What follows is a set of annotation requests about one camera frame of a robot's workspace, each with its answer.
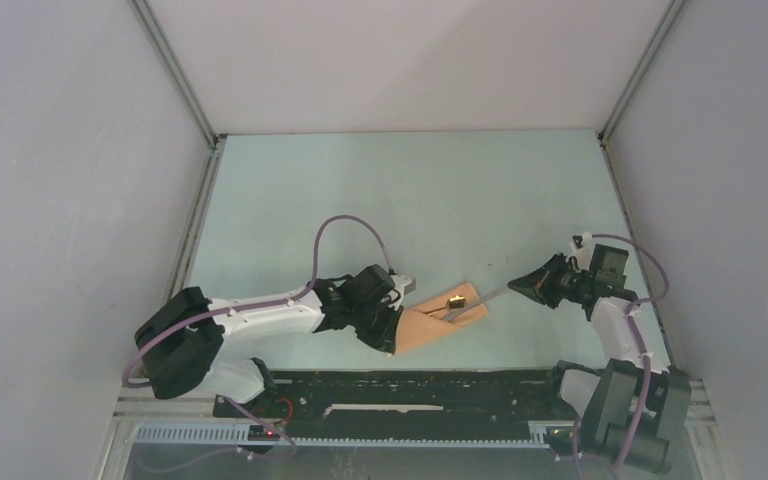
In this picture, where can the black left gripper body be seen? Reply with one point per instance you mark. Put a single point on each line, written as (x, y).
(374, 324)

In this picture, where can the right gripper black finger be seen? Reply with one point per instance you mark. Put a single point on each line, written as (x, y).
(544, 276)
(548, 295)

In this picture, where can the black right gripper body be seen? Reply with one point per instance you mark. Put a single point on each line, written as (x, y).
(570, 283)

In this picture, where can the peach cloth napkin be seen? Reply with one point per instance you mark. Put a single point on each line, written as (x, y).
(416, 329)

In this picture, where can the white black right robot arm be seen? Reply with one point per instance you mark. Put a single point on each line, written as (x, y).
(633, 410)

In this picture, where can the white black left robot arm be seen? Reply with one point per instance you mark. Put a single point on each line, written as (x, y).
(196, 343)

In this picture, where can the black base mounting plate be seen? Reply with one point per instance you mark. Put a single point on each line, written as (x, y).
(467, 406)

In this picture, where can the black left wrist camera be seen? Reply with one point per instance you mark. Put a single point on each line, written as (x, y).
(375, 285)

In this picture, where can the aluminium frame rail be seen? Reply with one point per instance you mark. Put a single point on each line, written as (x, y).
(700, 411)

